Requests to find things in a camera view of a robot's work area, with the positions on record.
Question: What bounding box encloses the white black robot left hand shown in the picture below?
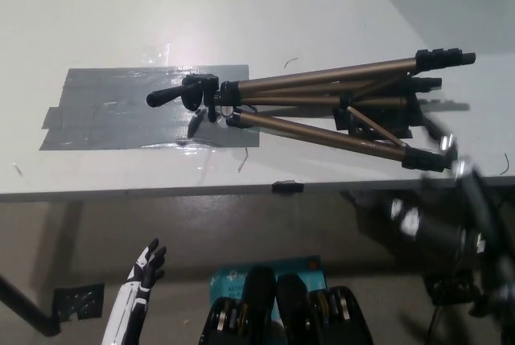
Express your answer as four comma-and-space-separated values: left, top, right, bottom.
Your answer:
101, 238, 168, 345

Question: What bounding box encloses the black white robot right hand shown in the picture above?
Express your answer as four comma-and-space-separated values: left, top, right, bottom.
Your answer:
389, 119, 500, 260

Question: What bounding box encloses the bronze tripod with black head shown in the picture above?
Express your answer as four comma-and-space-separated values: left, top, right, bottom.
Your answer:
145, 49, 477, 173

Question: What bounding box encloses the small black tape strip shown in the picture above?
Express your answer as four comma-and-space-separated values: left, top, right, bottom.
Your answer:
271, 179, 304, 195

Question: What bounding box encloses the black floor tape patch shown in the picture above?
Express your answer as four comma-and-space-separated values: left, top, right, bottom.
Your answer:
52, 282, 105, 320
424, 270, 484, 306

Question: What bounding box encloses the dark metal table leg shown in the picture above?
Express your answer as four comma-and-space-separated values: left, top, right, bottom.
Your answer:
0, 271, 62, 336

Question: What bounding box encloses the teal cardboard box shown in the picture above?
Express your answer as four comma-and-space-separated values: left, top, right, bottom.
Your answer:
208, 255, 328, 322

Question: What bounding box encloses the grey duct tape patch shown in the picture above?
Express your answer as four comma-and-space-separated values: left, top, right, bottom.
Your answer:
39, 64, 262, 152

